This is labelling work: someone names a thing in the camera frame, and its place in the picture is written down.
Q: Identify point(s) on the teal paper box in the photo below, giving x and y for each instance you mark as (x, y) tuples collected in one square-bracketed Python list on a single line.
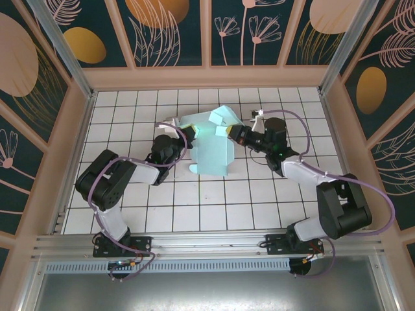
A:
[(210, 155)]

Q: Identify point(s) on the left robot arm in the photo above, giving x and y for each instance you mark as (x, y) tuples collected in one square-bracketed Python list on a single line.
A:
[(107, 181)]

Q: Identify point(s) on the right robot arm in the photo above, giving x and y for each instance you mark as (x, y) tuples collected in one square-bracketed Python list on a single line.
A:
[(343, 210)]

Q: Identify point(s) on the grey metal sheet panel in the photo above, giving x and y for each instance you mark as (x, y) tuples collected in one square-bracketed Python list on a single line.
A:
[(207, 291)]

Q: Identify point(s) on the aluminium table side rail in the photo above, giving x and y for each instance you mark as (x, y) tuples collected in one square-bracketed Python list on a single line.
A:
[(331, 124), (82, 129)]

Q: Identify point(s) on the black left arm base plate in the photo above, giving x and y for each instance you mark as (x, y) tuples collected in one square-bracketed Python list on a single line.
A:
[(142, 244)]

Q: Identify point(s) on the aluminium mounting rail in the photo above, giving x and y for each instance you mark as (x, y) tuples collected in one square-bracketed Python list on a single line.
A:
[(207, 241)]

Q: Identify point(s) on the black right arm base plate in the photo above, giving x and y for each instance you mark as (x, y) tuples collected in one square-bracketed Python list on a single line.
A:
[(275, 246)]

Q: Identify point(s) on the aluminium frame post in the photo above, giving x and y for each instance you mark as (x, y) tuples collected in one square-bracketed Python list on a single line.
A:
[(340, 48), (66, 48)]

